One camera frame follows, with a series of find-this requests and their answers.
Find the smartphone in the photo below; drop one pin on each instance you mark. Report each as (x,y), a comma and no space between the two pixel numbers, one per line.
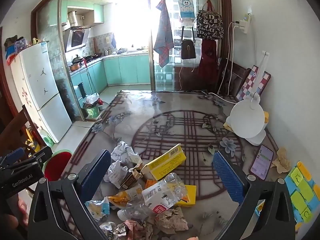
(261,161)

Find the orange pot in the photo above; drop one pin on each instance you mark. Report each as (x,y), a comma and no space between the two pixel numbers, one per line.
(74,66)

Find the colourful block toy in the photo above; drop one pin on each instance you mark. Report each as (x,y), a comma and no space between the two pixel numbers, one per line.
(300,192)

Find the person's left hand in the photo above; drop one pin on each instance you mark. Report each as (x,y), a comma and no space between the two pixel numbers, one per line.
(22,211)

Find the green basin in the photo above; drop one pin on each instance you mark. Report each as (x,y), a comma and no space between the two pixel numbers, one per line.
(47,137)

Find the blue and red package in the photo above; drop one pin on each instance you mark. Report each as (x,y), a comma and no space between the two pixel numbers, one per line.
(10,55)

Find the brown cardboard box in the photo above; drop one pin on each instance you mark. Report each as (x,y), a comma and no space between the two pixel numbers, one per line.
(131,177)

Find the yellow toy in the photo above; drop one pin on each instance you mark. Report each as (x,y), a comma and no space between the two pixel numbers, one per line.
(31,137)

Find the red garment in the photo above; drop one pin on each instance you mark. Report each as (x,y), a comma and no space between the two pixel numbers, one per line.
(207,60)

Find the yellow cup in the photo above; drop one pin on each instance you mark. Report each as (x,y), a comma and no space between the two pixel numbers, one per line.
(35,41)

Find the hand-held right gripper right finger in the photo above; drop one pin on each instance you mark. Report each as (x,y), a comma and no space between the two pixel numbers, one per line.
(227,177)

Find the black lettered tote bag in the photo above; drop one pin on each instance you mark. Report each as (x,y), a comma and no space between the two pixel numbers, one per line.
(210,25)

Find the dark cloth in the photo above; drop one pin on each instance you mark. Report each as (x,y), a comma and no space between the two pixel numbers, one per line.
(10,41)

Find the white desk lamp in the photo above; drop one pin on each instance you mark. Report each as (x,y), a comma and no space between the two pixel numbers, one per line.
(246,120)

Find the dark wooden chair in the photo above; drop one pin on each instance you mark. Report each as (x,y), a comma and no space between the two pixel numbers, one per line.
(236,73)

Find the range hood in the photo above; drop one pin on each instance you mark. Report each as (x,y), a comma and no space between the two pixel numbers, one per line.
(76,38)

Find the red bin with green rim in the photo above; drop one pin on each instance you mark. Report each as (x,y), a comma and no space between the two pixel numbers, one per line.
(57,165)

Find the clear plastic box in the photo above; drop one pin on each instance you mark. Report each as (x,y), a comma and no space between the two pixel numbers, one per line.
(21,44)

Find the green wall cabinets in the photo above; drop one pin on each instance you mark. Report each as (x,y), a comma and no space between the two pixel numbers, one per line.
(82,13)

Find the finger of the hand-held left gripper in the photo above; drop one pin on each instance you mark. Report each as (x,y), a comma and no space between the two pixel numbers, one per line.
(37,156)
(13,155)

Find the plaid cloth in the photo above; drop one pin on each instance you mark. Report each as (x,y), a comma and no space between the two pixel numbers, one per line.
(163,40)

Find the black frying pan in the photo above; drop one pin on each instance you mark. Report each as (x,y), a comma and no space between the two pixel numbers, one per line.
(95,55)

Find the metal kettle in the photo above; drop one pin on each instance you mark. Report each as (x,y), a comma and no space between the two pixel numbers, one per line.
(106,52)

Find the white printed paper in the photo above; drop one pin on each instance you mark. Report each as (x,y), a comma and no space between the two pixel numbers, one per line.
(115,173)

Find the small orange packet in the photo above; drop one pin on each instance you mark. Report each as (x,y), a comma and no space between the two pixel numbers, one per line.
(150,183)

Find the black handbag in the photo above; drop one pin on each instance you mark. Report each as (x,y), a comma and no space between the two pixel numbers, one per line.
(188,49)

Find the green bin with plastic bag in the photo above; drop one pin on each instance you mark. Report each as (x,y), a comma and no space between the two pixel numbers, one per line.
(91,108)

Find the metal vent duct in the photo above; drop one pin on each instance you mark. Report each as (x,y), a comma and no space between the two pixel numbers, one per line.
(72,18)

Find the brown paper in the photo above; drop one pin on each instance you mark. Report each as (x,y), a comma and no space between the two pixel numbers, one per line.
(170,221)

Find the blue and white bag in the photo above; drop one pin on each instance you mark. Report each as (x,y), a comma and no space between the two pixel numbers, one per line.
(185,7)

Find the crushed clear plastic bottle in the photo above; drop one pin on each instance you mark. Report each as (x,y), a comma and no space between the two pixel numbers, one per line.
(162,192)

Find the yellow cardboard box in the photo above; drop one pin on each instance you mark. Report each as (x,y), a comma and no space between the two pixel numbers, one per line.
(166,163)

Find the foil wrapper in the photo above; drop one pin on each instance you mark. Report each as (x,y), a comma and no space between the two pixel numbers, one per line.
(110,231)

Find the crumpled beige tissue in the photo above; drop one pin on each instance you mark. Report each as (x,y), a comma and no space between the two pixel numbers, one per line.
(281,160)

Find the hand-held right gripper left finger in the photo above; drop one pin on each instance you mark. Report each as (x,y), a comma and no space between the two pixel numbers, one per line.
(96,172)

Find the white refrigerator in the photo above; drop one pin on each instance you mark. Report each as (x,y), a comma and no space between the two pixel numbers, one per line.
(42,87)

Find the black wok with lid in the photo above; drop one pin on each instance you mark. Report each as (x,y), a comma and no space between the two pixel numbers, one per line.
(78,59)

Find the white wall power adapter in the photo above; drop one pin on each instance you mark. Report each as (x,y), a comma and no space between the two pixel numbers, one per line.
(243,23)

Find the green kitchen base cabinets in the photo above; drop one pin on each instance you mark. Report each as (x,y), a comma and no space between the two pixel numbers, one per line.
(125,70)

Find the pink paper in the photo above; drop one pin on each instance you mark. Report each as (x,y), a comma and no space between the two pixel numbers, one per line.
(135,228)

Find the carved wooden chair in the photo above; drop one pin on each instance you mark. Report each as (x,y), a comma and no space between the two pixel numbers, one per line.
(17,125)

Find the orange snack wrapper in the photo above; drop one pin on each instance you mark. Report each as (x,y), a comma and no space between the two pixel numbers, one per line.
(122,198)

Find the blue and white wrapper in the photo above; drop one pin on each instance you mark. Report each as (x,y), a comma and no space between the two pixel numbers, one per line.
(97,208)

